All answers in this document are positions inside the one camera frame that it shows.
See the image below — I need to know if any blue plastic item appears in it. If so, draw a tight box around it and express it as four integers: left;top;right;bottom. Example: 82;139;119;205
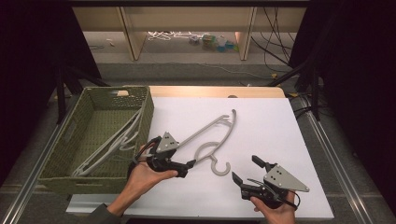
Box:
216;35;236;53

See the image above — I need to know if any white floor cable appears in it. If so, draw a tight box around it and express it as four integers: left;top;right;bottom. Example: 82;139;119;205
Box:
167;60;276;80

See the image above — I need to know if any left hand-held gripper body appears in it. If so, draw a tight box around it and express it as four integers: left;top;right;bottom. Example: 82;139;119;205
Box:
145;131;180;174

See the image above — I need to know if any black cable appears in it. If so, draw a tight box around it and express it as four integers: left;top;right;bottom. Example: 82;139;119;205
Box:
262;7;297;68
250;36;292;68

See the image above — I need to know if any black metal stand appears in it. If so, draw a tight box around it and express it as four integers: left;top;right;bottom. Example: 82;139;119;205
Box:
55;61;110;125
266;58;322;122

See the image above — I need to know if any person's right hand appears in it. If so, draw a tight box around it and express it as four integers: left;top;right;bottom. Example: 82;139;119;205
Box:
250;190;297;224

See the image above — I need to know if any black curtain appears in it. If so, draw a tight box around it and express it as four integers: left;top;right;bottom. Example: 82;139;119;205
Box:
0;0;102;188
289;0;396;216

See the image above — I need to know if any left hand-held gripper cable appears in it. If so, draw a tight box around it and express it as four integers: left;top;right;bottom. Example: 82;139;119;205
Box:
133;135;163;165

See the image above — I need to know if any person's left hand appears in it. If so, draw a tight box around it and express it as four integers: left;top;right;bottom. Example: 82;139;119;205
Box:
127;144;179;200

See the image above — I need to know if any green plastic item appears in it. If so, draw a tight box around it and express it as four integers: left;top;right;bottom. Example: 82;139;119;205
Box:
201;33;218;50

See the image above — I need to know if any grey plastic clothes hanger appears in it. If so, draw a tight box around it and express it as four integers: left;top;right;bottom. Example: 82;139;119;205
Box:
71;105;146;177
177;108;237;177

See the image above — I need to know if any green woven basket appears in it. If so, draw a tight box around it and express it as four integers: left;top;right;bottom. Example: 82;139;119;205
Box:
37;86;155;195

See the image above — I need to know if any aluminium rail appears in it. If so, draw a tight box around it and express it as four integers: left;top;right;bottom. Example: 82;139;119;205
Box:
299;95;375;224
0;90;87;224

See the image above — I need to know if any right hand-held gripper cable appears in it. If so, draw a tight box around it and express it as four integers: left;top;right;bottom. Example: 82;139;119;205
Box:
288;189;301;211

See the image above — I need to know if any white rope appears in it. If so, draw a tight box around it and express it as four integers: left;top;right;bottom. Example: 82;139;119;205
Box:
147;30;194;42

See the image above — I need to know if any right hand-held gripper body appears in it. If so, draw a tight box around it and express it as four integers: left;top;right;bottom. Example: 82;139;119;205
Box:
241;162;310;210

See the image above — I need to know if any hand-held gripper cable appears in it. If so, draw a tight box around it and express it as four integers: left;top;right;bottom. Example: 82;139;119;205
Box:
133;135;163;165
288;189;301;211

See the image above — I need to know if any white table mat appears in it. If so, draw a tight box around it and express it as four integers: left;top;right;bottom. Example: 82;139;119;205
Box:
65;96;335;220

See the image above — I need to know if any beige desk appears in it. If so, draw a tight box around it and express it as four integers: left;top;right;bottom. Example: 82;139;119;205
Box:
72;6;307;62

